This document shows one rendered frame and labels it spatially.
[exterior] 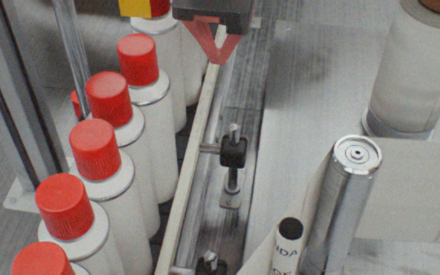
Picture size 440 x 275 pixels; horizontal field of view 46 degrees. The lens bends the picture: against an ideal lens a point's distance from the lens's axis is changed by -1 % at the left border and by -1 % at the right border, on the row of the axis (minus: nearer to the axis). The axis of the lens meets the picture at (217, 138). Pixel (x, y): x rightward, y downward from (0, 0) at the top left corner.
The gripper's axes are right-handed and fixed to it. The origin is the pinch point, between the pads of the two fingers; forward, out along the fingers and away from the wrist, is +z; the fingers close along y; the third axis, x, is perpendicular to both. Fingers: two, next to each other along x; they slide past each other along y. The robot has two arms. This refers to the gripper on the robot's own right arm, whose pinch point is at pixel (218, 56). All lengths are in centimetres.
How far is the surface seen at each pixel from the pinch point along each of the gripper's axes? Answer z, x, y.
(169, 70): 3.1, 5.4, 0.6
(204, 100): 10.2, 2.3, 3.8
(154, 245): 13.7, 4.4, -14.7
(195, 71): 8.0, 3.8, 6.3
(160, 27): -2.6, 6.0, 0.5
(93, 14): 18.6, 26.5, 29.9
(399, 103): 6.3, -19.8, 2.7
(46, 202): -6.7, 7.3, -23.9
